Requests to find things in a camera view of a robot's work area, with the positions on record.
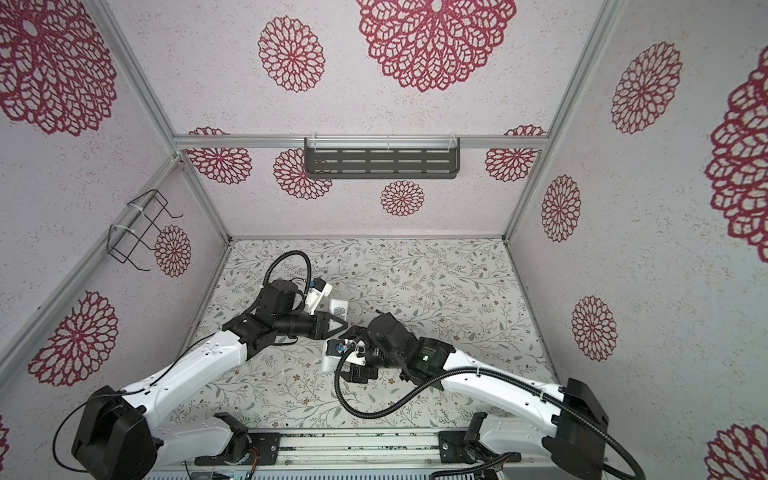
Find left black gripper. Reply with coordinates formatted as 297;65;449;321
276;310;349;339

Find white remote control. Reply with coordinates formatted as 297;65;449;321
321;299;349;374

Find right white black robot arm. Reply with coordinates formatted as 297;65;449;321
322;313;609;479

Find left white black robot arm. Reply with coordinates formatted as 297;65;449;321
71;278;348;479

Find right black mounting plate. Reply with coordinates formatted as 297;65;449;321
437;430;500;465

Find black mounting plate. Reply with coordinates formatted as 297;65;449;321
437;430;500;465
193;432;282;467

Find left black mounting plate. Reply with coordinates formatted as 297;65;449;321
193;432;282;467

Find grey slotted metal shelf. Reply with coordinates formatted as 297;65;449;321
304;137;461;180

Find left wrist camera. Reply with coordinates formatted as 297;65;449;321
304;277;332;315

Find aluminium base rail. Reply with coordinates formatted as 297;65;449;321
153;427;472;476

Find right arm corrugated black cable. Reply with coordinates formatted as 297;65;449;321
333;347;648;480

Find black wire wall rack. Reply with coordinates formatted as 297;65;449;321
105;188;184;272

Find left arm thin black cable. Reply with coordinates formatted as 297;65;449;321
51;249;314;475

